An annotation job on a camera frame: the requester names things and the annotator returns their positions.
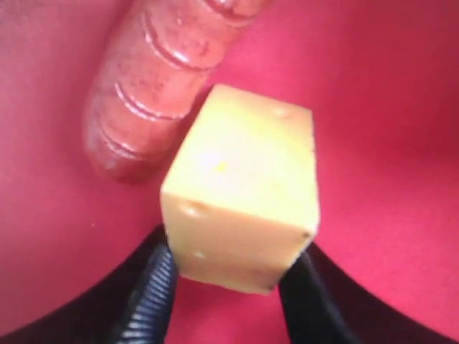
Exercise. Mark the red tablecloth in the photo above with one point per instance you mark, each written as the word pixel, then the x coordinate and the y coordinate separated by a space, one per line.
pixel 382 80

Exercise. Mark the red sausage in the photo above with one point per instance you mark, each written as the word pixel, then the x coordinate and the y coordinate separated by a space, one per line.
pixel 154 66

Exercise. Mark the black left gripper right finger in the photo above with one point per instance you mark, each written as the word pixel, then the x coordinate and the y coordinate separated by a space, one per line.
pixel 322 304

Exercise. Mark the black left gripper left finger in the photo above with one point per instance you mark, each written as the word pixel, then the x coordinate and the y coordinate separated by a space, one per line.
pixel 132 304

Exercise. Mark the yellow cheese wedge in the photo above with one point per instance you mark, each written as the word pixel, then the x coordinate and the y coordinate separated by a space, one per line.
pixel 240 200

